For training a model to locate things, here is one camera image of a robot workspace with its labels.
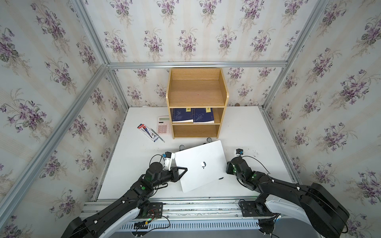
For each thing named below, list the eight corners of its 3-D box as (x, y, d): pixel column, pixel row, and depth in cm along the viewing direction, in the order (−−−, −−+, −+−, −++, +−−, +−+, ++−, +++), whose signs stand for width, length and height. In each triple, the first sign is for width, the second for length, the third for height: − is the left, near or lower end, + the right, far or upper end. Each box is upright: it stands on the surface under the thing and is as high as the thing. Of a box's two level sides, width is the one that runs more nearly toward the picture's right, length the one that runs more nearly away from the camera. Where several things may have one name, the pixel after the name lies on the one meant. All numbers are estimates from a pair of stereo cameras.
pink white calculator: (155, 134, 104) (154, 131, 102) (158, 118, 114) (157, 115, 111) (171, 134, 104) (170, 132, 102) (172, 118, 114) (172, 115, 111)
